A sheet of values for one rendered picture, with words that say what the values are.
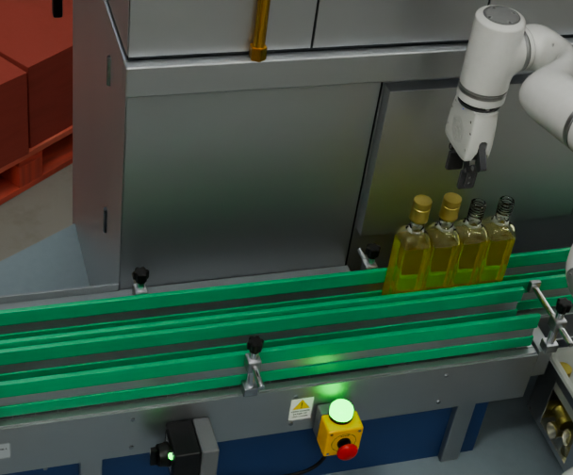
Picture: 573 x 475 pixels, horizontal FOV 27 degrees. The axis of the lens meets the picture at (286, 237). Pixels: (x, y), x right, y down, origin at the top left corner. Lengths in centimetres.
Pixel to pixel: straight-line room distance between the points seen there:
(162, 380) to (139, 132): 43
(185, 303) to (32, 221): 194
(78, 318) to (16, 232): 189
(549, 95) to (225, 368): 73
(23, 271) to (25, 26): 155
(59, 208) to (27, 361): 208
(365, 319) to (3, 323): 66
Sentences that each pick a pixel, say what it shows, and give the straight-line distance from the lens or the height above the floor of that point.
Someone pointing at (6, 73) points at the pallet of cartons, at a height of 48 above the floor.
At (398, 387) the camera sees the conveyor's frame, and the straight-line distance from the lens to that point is 225.
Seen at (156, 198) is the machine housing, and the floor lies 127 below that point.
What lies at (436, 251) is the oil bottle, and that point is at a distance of 221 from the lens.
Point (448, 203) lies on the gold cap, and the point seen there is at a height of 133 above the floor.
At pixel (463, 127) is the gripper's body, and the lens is 206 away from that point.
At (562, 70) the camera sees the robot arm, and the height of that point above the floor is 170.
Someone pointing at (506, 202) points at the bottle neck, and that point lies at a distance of 226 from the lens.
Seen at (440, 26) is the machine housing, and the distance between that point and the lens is 213.
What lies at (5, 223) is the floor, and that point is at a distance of 409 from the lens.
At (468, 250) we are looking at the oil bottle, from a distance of 225.
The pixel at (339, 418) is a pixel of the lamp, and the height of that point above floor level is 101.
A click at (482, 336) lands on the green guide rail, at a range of 227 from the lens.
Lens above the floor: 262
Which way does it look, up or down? 40 degrees down
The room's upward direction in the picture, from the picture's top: 9 degrees clockwise
